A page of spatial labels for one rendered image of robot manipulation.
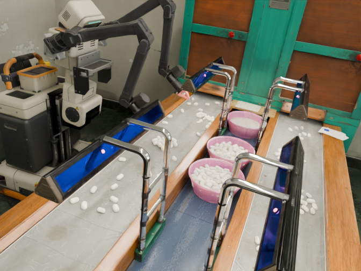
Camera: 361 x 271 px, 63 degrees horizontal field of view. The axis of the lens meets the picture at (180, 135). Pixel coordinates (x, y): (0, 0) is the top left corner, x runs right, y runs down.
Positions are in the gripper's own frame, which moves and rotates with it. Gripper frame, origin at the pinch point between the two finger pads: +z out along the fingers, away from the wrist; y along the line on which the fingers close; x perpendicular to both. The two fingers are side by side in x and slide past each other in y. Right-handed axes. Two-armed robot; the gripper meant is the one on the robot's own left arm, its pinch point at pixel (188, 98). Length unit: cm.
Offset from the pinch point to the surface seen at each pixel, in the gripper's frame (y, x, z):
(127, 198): -93, 2, 15
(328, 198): -50, -50, 75
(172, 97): 17.1, 18.8, -7.9
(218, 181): -62, -18, 39
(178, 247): -100, -10, 41
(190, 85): -35.8, -25.2, -4.1
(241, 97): 42, -14, 25
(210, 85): 38.0, -1.3, 3.3
